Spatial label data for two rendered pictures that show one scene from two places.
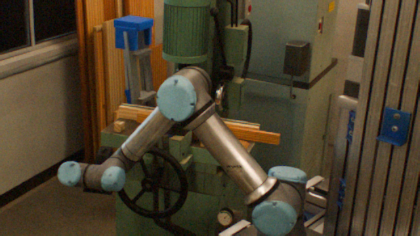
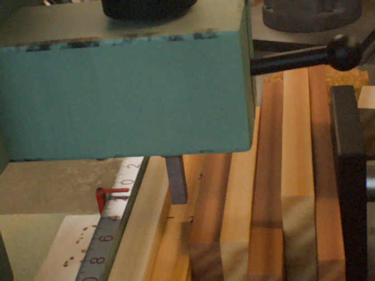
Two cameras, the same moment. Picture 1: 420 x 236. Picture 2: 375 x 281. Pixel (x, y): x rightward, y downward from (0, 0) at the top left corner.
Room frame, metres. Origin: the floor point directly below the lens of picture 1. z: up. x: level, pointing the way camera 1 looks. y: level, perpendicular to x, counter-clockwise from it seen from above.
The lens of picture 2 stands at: (2.36, 0.47, 1.19)
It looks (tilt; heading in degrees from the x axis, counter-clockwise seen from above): 28 degrees down; 265
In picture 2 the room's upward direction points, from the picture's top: 8 degrees counter-clockwise
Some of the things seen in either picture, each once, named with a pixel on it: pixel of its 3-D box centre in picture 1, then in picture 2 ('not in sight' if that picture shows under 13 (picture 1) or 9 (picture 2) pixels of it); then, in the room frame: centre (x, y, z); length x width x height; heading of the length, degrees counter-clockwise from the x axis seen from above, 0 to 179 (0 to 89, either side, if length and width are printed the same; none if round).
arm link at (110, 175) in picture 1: (107, 176); not in sight; (1.72, 0.30, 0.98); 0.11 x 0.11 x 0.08; 73
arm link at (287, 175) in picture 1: (285, 189); not in sight; (1.67, -0.25, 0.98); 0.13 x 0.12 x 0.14; 163
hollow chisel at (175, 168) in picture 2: not in sight; (174, 165); (2.34, 0.10, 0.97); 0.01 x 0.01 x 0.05; 74
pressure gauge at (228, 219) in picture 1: (225, 217); not in sight; (2.07, -0.09, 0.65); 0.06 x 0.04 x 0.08; 74
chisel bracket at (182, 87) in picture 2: not in sight; (129, 86); (2.36, 0.09, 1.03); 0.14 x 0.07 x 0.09; 164
